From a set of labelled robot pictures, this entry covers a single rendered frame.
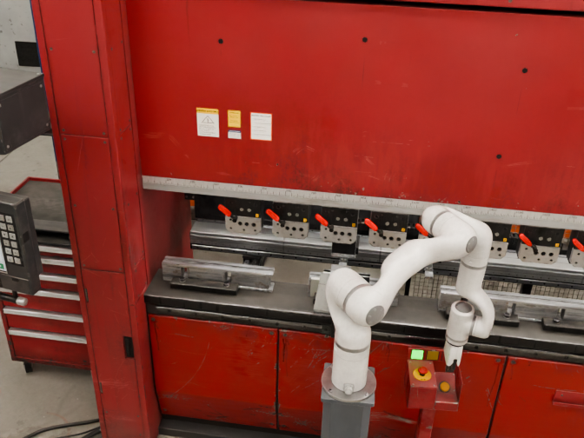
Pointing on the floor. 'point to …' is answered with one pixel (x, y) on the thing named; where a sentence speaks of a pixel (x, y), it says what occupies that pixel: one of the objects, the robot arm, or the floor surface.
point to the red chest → (48, 295)
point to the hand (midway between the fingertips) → (449, 367)
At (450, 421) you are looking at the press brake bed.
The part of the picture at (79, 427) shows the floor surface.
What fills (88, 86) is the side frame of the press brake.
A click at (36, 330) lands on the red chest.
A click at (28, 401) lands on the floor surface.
